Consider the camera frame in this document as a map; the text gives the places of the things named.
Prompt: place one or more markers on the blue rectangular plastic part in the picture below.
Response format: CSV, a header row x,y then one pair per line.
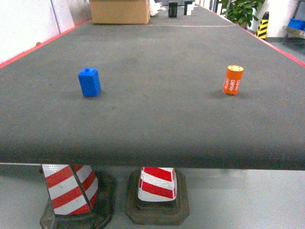
x,y
89,82

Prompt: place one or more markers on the orange cylindrical cap 4680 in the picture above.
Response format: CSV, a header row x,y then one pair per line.
x,y
232,79

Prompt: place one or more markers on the metal shelf rack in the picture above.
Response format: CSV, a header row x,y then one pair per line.
x,y
292,31

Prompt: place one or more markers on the right red white cone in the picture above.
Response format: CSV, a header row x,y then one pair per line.
x,y
157,196

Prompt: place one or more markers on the red white cone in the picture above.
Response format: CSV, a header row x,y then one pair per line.
x,y
79,197
157,196

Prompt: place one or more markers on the white foam packaging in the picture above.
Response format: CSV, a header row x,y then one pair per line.
x,y
155,7

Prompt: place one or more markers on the left red white cone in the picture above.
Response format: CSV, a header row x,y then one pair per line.
x,y
79,197

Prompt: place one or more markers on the black box on table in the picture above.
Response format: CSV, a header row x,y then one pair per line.
x,y
172,10

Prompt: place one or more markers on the large open cardboard box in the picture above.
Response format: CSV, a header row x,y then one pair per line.
x,y
120,11

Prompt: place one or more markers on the black and white box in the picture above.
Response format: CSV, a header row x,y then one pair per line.
x,y
188,7

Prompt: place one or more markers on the yellow black traffic cone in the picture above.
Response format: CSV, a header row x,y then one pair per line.
x,y
261,31

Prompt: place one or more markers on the green potted plant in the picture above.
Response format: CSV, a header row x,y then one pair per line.
x,y
240,12

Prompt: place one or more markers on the blue storage bin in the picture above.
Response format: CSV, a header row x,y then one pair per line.
x,y
297,24

